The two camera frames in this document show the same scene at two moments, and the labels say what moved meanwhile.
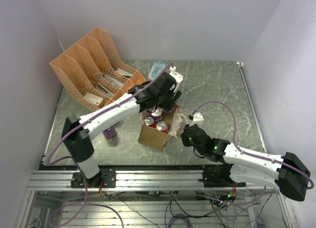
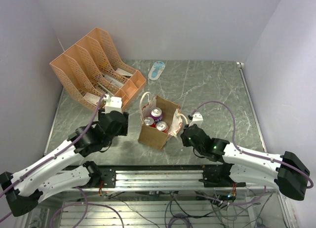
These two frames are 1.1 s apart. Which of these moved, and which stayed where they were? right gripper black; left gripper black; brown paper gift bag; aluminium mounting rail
Moved: left gripper black
Stayed: aluminium mounting rail; right gripper black; brown paper gift bag
